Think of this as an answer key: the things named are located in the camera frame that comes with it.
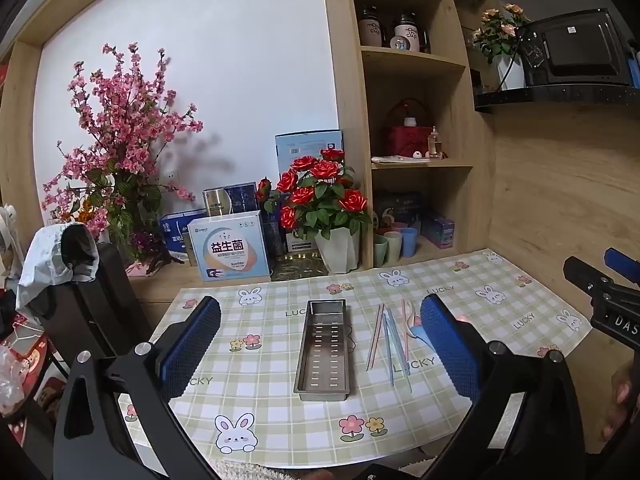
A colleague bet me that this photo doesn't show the pink spoon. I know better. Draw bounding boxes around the pink spoon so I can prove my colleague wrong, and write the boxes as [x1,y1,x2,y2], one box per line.
[401,299,419,339]

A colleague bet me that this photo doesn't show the gold and navy box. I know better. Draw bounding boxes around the gold and navy box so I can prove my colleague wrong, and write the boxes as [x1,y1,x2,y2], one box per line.
[202,181,261,218]

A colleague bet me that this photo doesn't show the pink blossom flower arrangement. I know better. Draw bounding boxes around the pink blossom flower arrangement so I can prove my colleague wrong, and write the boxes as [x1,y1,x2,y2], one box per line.
[40,42,206,273]

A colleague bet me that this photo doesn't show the black speckled counter shelf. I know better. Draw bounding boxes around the black speckled counter shelf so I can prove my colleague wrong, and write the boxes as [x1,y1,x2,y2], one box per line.
[474,82,640,112]

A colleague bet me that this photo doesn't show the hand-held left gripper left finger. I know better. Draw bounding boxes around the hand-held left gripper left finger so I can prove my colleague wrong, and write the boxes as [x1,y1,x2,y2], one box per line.
[52,296,222,480]

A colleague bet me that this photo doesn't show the small purple box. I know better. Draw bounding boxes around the small purple box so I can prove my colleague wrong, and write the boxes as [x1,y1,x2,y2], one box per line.
[421,212,457,250]

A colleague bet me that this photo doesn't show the white box with blue label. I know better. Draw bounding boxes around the white box with blue label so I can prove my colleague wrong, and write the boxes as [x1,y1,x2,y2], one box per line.
[286,230,321,254]

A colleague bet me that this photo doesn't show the red roses in white pot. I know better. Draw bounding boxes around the red roses in white pot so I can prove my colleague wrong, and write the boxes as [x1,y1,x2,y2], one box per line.
[255,147,373,275]

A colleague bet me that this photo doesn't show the tall light blue box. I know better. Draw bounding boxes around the tall light blue box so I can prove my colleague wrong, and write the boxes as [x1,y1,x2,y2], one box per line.
[275,130,345,186]

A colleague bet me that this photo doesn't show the grey white cloth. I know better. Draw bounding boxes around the grey white cloth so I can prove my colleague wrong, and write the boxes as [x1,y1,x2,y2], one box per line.
[16,222,101,311]

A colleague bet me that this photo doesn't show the wooden shelf unit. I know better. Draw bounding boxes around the wooden shelf unit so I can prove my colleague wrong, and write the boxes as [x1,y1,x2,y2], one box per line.
[320,0,496,273]

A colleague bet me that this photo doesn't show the black microwave oven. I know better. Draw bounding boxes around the black microwave oven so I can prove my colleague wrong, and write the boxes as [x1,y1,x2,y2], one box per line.
[517,8,633,87]

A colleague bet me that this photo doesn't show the perforated steel utensil tray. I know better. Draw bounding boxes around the perforated steel utensil tray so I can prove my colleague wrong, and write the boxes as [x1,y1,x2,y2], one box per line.
[292,298,353,402]

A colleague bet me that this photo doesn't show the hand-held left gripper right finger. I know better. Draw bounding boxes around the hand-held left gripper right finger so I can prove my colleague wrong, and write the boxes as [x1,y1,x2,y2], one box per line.
[420,294,586,480]

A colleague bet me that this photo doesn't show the light blue probiotics box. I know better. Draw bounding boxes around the light blue probiotics box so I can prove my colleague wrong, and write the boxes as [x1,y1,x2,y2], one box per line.
[187,211,273,282]

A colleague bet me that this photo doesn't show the red gift basket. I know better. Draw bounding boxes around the red gift basket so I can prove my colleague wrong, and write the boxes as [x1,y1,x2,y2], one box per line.
[384,100,434,157]

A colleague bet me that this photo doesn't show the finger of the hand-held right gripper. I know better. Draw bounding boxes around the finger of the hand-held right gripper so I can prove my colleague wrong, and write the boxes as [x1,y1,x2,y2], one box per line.
[563,256,613,301]
[603,247,640,276]

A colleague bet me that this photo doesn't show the dark blue slim box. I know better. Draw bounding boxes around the dark blue slim box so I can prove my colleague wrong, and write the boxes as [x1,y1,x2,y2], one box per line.
[260,212,287,261]

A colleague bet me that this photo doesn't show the red patterned bag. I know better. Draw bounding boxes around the red patterned bag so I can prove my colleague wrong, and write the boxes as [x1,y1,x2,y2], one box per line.
[0,310,66,416]

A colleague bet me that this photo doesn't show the dark printed box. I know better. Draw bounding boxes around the dark printed box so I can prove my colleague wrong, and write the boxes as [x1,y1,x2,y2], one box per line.
[375,190,423,231]

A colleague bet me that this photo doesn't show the black chair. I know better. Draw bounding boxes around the black chair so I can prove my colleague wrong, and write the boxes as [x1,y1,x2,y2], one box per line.
[27,242,153,366]

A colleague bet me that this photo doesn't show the dark pink chopstick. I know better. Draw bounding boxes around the dark pink chopstick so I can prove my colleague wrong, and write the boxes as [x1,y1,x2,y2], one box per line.
[367,303,385,371]

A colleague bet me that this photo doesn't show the blue and white carton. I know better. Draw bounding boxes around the blue and white carton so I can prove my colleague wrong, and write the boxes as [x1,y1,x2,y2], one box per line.
[160,212,208,266]

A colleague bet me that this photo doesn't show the pink roses in white vase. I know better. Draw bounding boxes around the pink roses in white vase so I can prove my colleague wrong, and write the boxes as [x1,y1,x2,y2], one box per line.
[472,4,531,92]

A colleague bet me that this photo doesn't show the person's right hand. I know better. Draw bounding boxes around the person's right hand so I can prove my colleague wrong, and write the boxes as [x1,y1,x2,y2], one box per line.
[602,365,640,443]

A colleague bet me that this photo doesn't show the blue spoon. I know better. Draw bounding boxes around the blue spoon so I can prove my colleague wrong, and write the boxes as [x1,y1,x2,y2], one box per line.
[411,326,437,350]

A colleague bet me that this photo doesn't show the checkered bunny print tablecloth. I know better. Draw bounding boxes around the checkered bunny print tablecloth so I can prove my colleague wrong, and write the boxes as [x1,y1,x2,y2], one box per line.
[117,247,593,466]

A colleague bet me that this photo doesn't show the gold patterned flat tin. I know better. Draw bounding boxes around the gold patterned flat tin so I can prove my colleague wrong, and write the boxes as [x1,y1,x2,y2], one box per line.
[271,252,328,281]

